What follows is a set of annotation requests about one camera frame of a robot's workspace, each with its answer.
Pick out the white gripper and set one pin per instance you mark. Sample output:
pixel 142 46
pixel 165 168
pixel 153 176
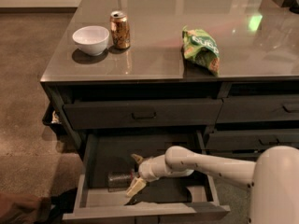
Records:
pixel 147 169

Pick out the clear plastic water bottle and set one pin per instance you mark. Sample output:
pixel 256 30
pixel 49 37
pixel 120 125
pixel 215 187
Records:
pixel 117 180

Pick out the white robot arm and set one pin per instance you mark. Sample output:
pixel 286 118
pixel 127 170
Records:
pixel 272 180

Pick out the open middle grey drawer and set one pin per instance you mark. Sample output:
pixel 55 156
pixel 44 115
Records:
pixel 183 200

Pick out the top left grey drawer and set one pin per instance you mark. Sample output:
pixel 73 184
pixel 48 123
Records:
pixel 142 113

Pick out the middle right grey drawer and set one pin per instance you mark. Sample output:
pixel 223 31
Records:
pixel 252 139

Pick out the top right grey drawer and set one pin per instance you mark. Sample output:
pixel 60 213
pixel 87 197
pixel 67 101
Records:
pixel 259 108

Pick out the dark grey counter cabinet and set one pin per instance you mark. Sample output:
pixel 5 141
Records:
pixel 258 43

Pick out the black bin beside cabinet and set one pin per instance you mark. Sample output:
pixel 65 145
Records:
pixel 51 119

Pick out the green snack bag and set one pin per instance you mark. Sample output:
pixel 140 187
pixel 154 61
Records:
pixel 200 48

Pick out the white ceramic bowl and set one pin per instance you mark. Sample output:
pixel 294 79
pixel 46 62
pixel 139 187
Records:
pixel 91 40

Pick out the copper soda can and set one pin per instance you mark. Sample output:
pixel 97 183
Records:
pixel 120 29

